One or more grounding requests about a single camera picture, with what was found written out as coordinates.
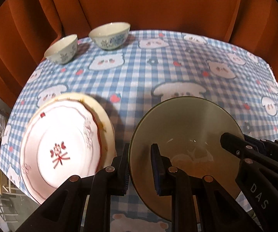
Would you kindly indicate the pink red-rimmed plate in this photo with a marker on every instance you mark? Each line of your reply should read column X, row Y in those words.
column 60, row 140

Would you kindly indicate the floral ceramic bowl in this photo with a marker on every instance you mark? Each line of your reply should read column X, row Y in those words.
column 62, row 51
column 110, row 36
column 187, row 130

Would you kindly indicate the large yellow flower plate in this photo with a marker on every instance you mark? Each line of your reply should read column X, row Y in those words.
column 105, row 127

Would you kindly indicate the orange curtain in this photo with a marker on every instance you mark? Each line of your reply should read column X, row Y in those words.
column 29, row 27

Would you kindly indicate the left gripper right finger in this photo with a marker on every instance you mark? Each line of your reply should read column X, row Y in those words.
column 197, row 204

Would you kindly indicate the blue checked bear tablecloth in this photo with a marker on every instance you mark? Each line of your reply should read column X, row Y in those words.
column 151, row 67

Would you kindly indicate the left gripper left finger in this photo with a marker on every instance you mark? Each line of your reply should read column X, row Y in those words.
column 82, row 204

